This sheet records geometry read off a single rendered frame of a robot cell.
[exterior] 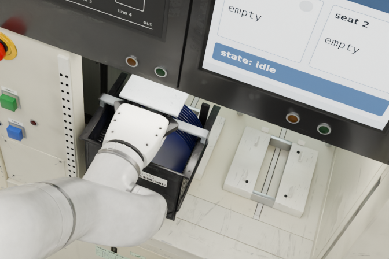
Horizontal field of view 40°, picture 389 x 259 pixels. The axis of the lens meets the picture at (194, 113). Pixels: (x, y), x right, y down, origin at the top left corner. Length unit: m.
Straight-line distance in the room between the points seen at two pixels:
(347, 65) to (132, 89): 0.45
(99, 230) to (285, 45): 0.36
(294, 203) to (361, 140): 0.57
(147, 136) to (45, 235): 0.43
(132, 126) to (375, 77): 0.44
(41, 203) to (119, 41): 0.34
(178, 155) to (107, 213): 0.43
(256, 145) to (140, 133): 0.56
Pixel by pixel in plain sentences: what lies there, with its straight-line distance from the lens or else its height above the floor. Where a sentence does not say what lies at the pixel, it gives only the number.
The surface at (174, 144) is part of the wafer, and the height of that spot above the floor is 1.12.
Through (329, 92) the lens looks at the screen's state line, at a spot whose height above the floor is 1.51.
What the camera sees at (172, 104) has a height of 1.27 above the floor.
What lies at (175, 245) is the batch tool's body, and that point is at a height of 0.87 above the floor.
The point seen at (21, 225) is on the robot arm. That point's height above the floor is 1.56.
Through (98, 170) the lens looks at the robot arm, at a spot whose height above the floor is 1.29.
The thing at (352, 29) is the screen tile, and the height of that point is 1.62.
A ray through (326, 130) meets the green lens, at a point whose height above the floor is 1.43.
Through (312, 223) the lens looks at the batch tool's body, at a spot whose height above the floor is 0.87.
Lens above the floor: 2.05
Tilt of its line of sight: 50 degrees down
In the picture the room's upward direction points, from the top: 11 degrees clockwise
